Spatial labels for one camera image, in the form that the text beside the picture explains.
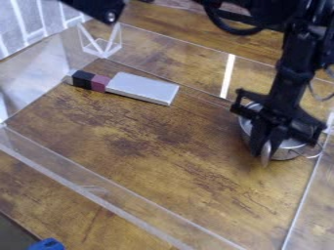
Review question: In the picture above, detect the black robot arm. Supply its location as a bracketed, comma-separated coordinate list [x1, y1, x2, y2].
[194, 0, 334, 155]

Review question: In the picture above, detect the silver metal pot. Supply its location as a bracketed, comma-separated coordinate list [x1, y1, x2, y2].
[238, 101, 324, 161]

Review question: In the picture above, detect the blue object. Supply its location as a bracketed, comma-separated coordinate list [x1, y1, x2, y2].
[27, 238, 65, 250]

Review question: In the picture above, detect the clear acrylic triangular bracket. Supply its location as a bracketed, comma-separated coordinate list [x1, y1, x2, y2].
[77, 23, 123, 59]

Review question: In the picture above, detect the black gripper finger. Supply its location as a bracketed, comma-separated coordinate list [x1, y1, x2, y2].
[268, 126, 287, 160]
[250, 117, 270, 156]

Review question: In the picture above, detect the black cable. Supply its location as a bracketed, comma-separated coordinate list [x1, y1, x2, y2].
[202, 0, 271, 36]

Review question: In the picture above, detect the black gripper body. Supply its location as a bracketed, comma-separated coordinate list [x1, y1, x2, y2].
[230, 88, 326, 146]

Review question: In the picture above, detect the spoon with yellow handle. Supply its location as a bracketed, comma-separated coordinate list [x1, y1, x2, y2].
[260, 141, 271, 168]

